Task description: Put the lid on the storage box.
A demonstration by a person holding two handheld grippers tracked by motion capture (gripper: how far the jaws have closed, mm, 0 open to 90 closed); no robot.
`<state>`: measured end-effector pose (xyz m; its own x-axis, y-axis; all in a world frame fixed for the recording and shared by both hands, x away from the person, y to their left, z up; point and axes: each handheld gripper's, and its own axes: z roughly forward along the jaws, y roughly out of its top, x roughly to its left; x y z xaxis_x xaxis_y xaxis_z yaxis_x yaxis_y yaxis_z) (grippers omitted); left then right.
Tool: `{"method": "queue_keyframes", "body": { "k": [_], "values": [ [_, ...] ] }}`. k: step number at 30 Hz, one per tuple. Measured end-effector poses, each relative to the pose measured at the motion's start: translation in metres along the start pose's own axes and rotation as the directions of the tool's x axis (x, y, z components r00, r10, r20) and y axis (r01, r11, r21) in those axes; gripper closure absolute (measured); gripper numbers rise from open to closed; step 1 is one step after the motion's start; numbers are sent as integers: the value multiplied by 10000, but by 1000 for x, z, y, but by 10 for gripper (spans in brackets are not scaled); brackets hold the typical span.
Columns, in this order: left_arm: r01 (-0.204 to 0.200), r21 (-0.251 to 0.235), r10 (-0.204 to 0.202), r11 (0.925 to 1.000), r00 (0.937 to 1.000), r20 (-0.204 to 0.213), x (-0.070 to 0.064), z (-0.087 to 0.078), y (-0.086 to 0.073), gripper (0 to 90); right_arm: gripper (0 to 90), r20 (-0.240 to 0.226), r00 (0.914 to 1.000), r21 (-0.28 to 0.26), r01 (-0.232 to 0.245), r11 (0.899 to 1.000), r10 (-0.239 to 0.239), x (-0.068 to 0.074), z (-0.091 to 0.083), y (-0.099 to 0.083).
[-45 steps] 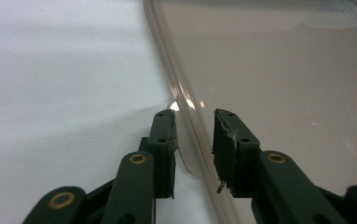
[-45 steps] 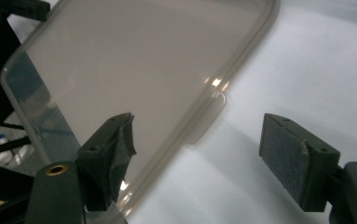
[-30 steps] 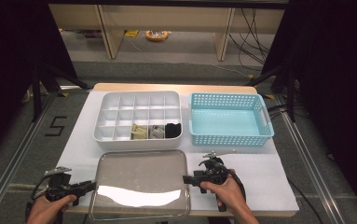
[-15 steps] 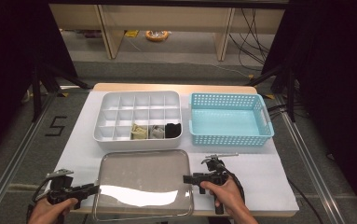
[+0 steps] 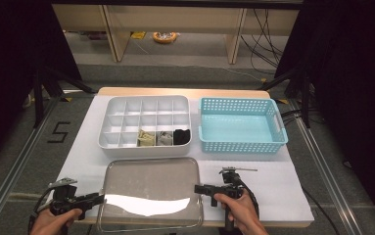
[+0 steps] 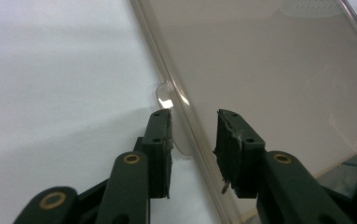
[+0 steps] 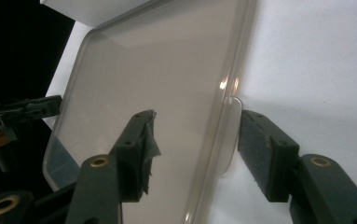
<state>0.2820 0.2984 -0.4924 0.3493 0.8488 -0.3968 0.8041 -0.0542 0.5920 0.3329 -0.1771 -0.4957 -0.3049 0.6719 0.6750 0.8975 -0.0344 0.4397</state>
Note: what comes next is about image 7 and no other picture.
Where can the shiny metal tray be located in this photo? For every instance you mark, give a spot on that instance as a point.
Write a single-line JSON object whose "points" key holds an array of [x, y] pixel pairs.
{"points": [[151, 62]]}

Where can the white table cover sheet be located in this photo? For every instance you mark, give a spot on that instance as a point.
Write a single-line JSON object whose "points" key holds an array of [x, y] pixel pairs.
{"points": [[306, 62]]}

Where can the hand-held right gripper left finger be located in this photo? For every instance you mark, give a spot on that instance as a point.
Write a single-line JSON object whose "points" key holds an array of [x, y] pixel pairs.
{"points": [[132, 161]]}

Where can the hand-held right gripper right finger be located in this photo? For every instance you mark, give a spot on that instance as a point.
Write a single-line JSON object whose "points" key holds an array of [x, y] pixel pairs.
{"points": [[269, 161]]}

